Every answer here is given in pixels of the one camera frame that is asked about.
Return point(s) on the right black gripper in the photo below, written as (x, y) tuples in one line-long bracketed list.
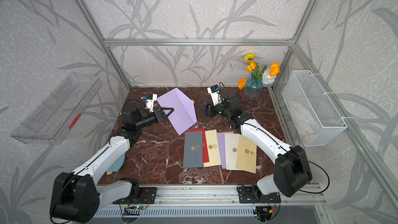
[(210, 107)]

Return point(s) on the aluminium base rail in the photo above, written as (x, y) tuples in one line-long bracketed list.
[(210, 195)]

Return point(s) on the tan kraft envelope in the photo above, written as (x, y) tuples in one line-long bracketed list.
[(246, 155)]

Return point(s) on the left green circuit board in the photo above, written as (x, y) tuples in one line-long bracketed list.
[(136, 208)]

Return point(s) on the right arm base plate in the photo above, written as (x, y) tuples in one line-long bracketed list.
[(250, 194)]

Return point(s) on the white wire basket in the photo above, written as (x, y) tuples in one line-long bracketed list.
[(304, 87)]

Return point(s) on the white cloth in basket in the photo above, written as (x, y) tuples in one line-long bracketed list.
[(305, 123)]

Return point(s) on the red envelope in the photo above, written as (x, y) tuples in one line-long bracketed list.
[(205, 151)]

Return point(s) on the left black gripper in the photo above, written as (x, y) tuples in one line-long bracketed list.
[(158, 116)]

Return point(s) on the grey envelope with gold seal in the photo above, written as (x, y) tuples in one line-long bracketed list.
[(193, 150)]

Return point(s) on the lilac envelope with gold seal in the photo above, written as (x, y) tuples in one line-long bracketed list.
[(184, 116)]

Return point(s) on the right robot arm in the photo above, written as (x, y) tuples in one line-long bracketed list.
[(292, 168)]

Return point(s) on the cream white envelope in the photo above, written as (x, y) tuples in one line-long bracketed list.
[(231, 146)]

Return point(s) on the blue glass vase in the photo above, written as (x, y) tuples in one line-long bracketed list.
[(253, 88)]

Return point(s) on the pale yellow envelope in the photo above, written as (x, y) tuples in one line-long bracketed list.
[(212, 148)]

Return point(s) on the orange and yellow flowers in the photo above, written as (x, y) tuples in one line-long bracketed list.
[(265, 74)]

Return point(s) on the clear acrylic wall shelf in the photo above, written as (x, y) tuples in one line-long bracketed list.
[(51, 122)]

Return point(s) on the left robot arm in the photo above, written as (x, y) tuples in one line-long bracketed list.
[(76, 196)]

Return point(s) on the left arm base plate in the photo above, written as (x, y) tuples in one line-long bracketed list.
[(143, 195)]

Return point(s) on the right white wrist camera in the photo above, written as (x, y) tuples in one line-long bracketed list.
[(214, 92)]

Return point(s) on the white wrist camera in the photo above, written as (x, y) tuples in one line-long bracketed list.
[(214, 92), (150, 100)]

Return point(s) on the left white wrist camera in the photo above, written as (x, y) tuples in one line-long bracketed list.
[(150, 100)]

